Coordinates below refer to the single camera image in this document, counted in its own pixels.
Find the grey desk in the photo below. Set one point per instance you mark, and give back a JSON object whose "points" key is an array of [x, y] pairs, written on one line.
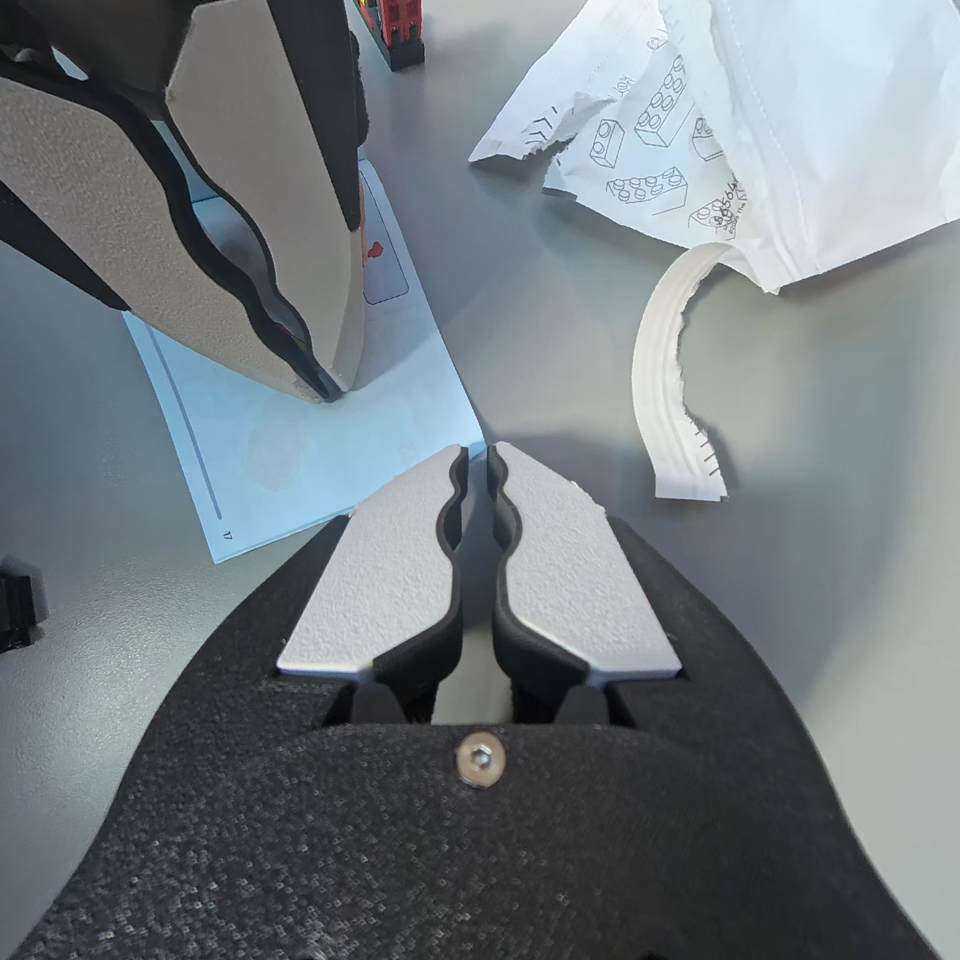
{"points": [[562, 337]]}

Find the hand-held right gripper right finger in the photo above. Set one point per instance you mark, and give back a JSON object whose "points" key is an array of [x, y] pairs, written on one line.
{"points": [[585, 592]]}

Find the small black Lego piece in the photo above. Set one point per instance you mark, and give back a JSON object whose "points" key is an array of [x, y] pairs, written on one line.
{"points": [[15, 607]]}

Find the torn white paper strip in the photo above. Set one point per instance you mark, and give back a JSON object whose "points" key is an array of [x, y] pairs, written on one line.
{"points": [[660, 375]]}

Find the torn white paper bag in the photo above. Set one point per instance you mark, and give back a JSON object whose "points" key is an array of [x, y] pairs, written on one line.
{"points": [[825, 112]]}

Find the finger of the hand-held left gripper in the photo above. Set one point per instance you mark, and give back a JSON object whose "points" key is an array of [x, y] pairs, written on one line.
{"points": [[90, 195], [247, 150]]}

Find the light blue instruction booklet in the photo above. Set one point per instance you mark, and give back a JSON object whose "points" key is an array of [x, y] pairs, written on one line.
{"points": [[337, 450]]}

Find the long red black brick model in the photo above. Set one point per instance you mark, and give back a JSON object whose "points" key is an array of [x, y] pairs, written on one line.
{"points": [[401, 30]]}

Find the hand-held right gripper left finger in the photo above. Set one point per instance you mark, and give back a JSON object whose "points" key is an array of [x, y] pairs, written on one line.
{"points": [[375, 585]]}

